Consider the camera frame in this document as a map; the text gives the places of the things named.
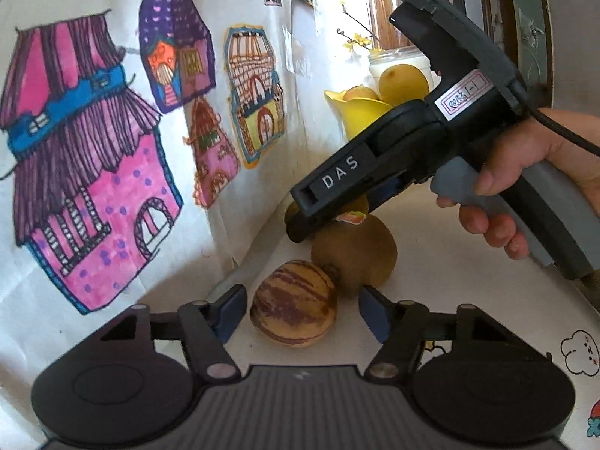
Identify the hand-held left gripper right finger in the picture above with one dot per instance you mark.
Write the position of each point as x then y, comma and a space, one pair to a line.
372, 311

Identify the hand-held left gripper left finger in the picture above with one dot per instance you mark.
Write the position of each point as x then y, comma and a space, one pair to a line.
233, 311

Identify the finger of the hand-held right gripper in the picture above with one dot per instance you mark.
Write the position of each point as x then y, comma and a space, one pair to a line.
304, 227
384, 192

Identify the brown kiwi with sticker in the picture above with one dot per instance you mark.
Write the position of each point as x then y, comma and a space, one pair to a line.
356, 253

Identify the yellow plastic bowl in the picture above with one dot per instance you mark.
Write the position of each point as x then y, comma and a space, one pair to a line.
361, 115

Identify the person's right hand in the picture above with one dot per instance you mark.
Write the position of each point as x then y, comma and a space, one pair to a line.
511, 159

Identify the yellow pear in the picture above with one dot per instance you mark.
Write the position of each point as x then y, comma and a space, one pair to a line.
403, 85

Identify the white jar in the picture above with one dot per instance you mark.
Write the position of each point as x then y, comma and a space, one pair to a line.
389, 63

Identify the printed white table cloth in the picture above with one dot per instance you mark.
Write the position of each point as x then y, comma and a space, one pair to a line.
468, 286

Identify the coloured houses drawing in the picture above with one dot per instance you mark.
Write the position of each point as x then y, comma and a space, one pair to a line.
117, 197

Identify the wooden window frame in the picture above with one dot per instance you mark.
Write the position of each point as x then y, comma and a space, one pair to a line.
384, 4

